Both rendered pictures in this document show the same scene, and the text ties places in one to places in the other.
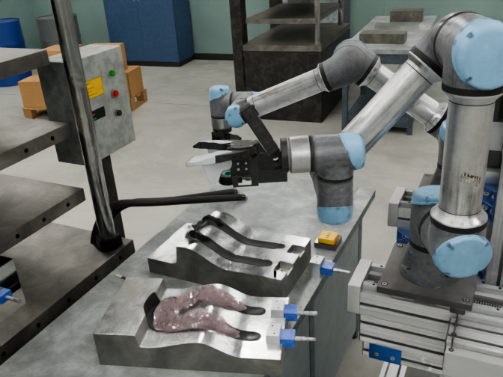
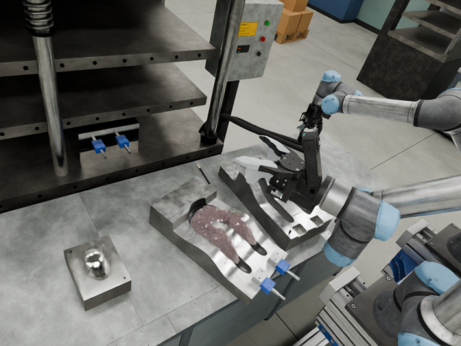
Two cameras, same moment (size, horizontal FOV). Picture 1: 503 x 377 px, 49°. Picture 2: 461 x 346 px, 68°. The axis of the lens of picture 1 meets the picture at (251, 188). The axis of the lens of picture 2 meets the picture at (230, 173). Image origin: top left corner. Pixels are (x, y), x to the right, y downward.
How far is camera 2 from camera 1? 0.42 m
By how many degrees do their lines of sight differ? 21
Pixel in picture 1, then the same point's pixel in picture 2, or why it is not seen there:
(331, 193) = (343, 243)
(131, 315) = (180, 206)
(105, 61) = (267, 12)
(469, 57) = not seen: outside the picture
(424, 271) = (389, 321)
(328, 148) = (361, 211)
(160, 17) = not seen: outside the picture
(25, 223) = (157, 104)
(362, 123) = (411, 197)
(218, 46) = (374, 20)
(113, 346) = (158, 220)
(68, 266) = (175, 141)
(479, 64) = not seen: outside the picture
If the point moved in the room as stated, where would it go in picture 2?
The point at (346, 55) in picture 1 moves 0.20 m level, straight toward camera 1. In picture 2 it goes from (448, 106) to (436, 125)
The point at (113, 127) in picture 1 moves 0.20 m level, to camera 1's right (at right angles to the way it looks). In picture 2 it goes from (250, 62) to (283, 77)
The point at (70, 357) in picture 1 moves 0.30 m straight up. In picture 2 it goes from (136, 206) to (139, 150)
